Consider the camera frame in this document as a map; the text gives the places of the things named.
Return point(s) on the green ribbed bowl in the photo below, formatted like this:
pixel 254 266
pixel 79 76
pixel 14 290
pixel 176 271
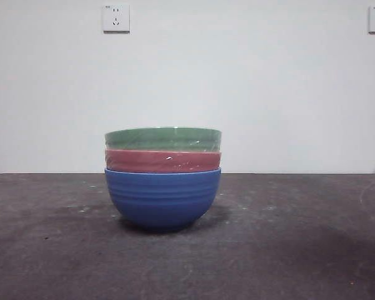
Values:
pixel 162 139

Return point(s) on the blue ribbed bowl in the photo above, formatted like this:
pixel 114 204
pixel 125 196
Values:
pixel 162 203

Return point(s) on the red ribbed bowl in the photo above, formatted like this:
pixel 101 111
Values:
pixel 150 161

